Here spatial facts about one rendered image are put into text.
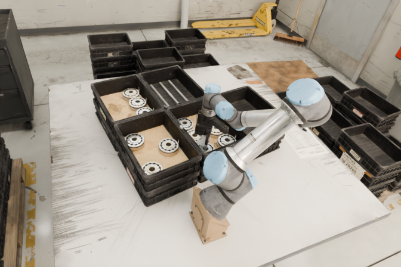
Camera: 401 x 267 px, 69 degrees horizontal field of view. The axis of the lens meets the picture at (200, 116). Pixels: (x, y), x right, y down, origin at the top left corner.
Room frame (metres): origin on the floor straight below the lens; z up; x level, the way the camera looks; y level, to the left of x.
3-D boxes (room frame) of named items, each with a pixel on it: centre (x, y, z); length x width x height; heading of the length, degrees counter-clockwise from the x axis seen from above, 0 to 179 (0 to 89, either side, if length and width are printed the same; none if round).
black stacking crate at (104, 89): (1.35, 0.44, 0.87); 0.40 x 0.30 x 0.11; 37
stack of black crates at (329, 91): (2.53, -1.26, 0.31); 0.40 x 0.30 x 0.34; 27
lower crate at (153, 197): (1.03, 0.20, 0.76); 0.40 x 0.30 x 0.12; 37
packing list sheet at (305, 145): (1.45, -0.67, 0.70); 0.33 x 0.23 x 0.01; 27
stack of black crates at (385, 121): (2.17, -1.45, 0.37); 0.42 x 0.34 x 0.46; 27
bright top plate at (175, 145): (1.07, 0.14, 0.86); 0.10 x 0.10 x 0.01
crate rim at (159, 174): (1.03, 0.20, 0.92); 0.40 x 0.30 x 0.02; 37
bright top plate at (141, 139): (1.08, 0.32, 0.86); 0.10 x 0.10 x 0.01
